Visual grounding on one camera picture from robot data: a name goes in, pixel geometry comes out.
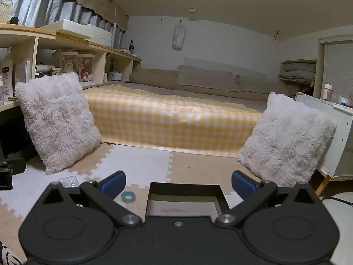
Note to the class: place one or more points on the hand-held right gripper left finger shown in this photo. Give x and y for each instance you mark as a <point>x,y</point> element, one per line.
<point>113,183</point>

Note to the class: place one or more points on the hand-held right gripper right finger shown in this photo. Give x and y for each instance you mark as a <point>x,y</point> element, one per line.
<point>244,183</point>

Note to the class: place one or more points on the green round case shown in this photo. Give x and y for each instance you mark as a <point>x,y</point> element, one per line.
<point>128,196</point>

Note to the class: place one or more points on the clear nail tips case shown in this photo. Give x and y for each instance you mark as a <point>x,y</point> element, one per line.
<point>69,182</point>

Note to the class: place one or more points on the black box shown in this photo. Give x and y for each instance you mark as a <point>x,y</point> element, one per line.
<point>182,189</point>

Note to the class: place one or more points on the black cabinet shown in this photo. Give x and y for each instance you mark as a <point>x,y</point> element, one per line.
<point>13,132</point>

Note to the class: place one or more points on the beige white foam puzzle mat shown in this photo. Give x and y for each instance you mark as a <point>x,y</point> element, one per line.
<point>151,165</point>

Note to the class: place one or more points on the fluffy white pillow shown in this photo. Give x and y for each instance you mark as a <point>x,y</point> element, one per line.
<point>58,121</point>
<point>286,140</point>

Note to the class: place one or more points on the yellow checkered bed mattress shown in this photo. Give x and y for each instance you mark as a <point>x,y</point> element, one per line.
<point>165,121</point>

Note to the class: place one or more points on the black white printed cloth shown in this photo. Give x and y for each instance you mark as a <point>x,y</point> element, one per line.
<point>8,255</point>

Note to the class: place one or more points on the white book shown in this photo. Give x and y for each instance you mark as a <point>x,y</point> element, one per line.
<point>23,73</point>

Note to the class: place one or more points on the white lotion bottle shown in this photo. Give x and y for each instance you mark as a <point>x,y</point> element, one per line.
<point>7,71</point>

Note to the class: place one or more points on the beige bed pillow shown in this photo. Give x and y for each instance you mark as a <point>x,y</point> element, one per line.
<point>206,78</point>
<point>262,85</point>

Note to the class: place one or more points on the white paper roll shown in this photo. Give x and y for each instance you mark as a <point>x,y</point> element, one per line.
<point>45,68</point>

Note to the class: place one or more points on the white cabinet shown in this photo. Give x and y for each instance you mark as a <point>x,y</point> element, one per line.
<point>342,143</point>

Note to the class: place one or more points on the tissue box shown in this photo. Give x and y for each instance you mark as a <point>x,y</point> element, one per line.
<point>114,76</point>

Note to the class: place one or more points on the brown rolled duvet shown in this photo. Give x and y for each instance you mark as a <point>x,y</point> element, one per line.
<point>151,78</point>

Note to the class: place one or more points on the pink doll display case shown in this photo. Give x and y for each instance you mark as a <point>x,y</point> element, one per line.
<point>86,69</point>

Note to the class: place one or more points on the wooden shelf unit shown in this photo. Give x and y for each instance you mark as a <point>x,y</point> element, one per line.
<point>100,66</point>

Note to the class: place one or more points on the rabbit doll display case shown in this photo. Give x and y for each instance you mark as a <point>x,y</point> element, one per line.
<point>69,63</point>

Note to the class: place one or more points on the white lidded jar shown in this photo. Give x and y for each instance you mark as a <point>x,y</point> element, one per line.
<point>328,92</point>

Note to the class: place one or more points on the folded beige bedding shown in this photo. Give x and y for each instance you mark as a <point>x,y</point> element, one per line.
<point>297,71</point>

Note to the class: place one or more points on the plastic packets pile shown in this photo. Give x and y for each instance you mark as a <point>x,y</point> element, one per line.
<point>343,100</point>

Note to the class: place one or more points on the green glass bottle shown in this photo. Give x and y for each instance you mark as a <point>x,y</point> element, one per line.
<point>131,47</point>

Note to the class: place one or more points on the window with white blind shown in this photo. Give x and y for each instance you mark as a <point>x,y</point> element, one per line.
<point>339,69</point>

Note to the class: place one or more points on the small white storage box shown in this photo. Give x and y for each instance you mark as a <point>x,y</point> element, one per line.
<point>102,34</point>

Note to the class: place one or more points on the large white storage box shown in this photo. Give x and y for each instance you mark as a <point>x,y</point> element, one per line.
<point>69,27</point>

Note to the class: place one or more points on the white woven basket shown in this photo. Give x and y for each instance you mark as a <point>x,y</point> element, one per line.
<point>5,11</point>

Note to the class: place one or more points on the grey pleated curtain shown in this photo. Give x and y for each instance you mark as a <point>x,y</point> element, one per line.
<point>35,5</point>

